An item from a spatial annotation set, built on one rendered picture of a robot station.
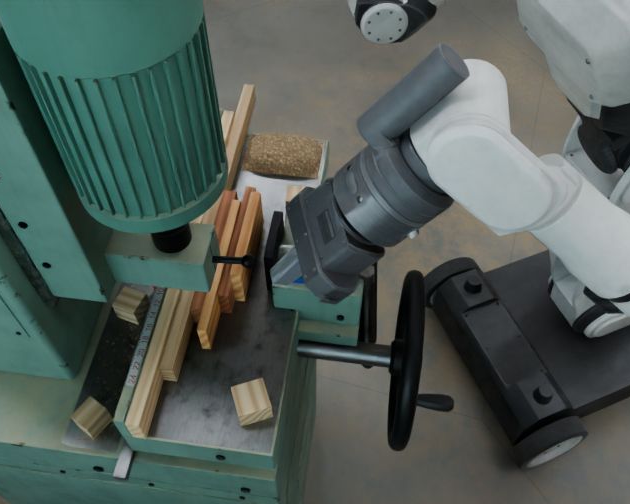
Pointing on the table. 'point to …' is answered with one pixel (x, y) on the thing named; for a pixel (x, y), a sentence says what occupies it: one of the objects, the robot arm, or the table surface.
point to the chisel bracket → (166, 269)
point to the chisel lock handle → (236, 260)
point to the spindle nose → (173, 239)
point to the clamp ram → (274, 245)
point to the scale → (144, 337)
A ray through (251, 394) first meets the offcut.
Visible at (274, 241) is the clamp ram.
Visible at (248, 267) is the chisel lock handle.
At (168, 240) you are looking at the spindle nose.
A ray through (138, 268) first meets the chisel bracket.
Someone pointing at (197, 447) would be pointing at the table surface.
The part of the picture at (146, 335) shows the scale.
